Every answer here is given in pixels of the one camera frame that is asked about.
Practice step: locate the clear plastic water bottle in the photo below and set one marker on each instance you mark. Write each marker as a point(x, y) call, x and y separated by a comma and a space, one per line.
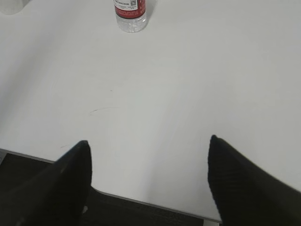
point(131, 15)

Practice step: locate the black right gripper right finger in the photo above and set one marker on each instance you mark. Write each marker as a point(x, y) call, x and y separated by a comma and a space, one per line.
point(246, 195)

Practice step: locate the white paper cup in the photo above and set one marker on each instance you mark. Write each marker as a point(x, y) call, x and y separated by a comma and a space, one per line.
point(10, 7)

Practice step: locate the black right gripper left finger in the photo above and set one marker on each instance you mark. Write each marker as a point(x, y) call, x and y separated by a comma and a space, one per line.
point(54, 197)

